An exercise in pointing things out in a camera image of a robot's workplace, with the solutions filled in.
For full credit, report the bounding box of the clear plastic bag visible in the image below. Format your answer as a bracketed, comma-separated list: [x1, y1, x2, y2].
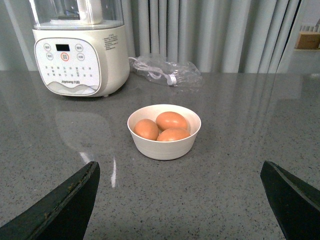
[129, 53, 203, 88]

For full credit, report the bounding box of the white round bowl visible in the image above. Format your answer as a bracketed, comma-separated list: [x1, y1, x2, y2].
[127, 104, 202, 161]

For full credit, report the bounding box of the brown egg in bowl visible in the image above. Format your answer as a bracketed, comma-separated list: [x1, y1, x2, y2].
[156, 127, 191, 142]
[155, 111, 188, 131]
[133, 118, 159, 141]

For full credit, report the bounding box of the white power cable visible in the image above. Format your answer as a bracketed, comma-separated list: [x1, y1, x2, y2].
[128, 56, 178, 87]

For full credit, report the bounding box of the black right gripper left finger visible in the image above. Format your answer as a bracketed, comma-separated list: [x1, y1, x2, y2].
[0, 161, 100, 240]

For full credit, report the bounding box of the white Joyoung soy milk maker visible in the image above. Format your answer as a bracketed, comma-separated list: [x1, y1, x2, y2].
[29, 0, 130, 97]

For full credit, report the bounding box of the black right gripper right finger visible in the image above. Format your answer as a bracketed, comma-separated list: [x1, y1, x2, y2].
[260, 161, 320, 240]

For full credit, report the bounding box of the cardboard box on shelf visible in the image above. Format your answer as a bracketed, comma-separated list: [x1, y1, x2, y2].
[295, 31, 320, 50]

